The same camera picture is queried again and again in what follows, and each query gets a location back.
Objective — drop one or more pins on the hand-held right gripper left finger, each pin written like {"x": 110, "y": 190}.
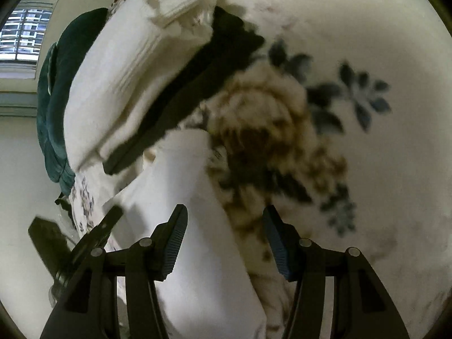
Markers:
{"x": 174, "y": 245}

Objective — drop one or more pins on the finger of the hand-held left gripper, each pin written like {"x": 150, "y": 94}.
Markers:
{"x": 47, "y": 242}
{"x": 107, "y": 224}

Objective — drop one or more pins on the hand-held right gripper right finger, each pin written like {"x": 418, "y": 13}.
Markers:
{"x": 277, "y": 248}

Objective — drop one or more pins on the white cloth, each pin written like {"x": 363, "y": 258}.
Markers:
{"x": 187, "y": 183}

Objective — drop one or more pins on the dark green cloth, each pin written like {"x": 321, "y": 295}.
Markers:
{"x": 56, "y": 113}

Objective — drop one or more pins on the large white folded garment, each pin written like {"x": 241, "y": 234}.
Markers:
{"x": 116, "y": 88}

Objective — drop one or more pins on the black garment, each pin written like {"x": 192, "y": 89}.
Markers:
{"x": 219, "y": 63}

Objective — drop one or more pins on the window with blinds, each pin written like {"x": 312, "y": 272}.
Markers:
{"x": 24, "y": 31}

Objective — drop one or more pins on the floral printed blanket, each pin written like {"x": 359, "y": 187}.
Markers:
{"x": 353, "y": 42}

